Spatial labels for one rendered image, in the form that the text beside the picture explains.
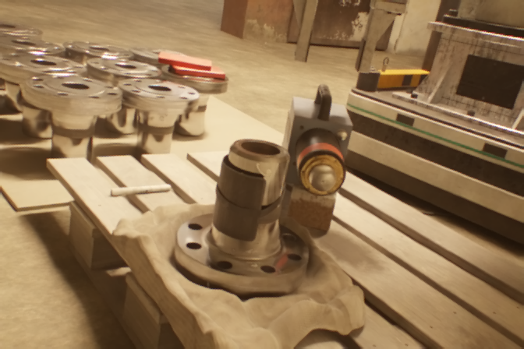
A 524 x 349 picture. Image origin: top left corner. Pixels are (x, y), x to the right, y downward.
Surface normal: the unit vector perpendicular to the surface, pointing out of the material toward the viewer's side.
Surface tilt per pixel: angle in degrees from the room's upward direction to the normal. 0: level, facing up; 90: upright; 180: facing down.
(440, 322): 0
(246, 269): 0
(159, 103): 90
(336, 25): 90
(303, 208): 90
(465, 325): 0
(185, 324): 79
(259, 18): 90
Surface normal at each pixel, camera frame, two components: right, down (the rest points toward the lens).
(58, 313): 0.18, -0.93
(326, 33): 0.57, 0.37
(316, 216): -0.12, 0.32
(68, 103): 0.14, 0.36
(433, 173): -0.70, 0.11
